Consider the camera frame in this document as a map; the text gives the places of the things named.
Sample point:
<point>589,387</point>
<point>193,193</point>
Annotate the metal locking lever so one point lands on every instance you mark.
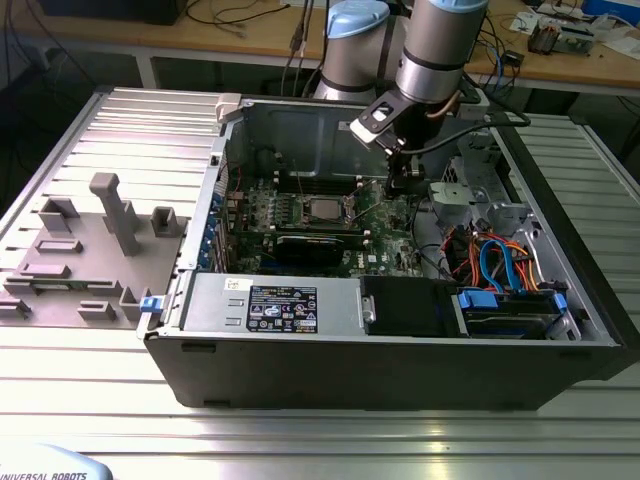
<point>364,197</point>
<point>300,192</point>

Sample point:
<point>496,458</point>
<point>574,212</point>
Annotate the silver CPU chip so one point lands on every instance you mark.
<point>326,209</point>

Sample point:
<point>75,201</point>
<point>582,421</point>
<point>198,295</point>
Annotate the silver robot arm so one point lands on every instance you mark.
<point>435,50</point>

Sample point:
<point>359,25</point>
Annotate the black RAM slot white clips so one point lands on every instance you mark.
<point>325,183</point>
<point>325,175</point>

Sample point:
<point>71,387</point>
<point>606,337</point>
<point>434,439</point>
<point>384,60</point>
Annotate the CPU socket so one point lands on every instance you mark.
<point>320,221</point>

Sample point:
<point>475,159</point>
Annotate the CPU cooler heatsink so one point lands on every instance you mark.
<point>542,39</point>

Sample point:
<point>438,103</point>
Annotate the blue slot clip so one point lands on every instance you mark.
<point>213,220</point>
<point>216,201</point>
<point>209,235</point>
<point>205,252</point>

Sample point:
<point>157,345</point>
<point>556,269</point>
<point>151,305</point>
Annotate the silver metal drive cage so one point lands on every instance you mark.
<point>452,197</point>

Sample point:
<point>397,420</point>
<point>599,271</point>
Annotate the green motherboard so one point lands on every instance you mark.
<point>390,235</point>

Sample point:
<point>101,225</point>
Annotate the black graphics card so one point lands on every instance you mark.
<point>310,250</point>

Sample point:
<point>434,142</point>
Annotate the hard disk in blue carrier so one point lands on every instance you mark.
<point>477,300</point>

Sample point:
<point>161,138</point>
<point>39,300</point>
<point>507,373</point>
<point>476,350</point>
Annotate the small black box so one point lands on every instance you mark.
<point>512,57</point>

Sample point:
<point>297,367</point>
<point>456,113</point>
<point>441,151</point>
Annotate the black label sticker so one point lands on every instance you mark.
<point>282,310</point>

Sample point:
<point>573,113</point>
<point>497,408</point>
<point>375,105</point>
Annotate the white printed paper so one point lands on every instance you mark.
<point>525,22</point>

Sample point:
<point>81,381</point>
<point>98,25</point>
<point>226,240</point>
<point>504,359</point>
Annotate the grey plastic case latch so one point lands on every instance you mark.
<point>227,105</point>

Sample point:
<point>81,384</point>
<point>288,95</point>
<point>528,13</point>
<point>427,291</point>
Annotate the small white sticker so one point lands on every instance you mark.
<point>233,284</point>

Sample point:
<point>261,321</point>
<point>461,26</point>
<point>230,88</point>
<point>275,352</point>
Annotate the black PC case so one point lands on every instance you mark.
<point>350,375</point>

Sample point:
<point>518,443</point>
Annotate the grey metal device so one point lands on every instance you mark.
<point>575,42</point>

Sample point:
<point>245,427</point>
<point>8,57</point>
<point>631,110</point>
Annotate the grey power supply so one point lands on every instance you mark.
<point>215,305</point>

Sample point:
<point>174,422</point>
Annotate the blue box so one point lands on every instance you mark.
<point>610,6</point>

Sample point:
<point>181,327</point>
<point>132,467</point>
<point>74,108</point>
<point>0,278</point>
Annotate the blue plastic case latch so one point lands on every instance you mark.
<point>151,305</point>

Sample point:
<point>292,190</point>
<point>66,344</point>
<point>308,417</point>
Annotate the wooden desk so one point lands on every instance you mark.
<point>150,37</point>

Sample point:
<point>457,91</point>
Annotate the grey parts rack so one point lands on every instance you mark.
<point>100,270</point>

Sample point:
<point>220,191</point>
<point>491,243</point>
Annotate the black monitor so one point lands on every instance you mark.
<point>100,10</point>

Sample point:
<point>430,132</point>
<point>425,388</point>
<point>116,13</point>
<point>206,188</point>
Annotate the green RAM stick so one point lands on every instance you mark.
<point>55,286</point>

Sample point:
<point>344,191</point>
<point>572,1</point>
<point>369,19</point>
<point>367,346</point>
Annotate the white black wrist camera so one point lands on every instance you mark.
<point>375,122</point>

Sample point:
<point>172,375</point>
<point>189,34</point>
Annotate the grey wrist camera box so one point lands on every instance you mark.
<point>475,107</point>

